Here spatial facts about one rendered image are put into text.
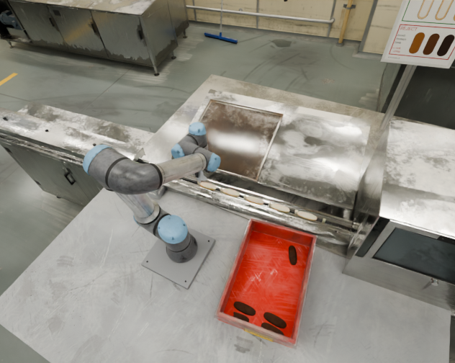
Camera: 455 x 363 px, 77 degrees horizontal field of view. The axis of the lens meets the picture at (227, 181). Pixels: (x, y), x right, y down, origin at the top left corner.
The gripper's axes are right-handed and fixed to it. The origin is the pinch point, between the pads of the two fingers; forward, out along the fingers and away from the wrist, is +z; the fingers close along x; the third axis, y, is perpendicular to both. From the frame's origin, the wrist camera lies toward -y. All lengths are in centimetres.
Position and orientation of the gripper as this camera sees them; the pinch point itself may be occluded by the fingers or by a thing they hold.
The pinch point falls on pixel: (201, 175)
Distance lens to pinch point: 158.0
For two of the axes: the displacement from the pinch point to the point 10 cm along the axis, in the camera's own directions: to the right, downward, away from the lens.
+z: 0.6, 6.3, 7.8
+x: 3.9, -7.3, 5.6
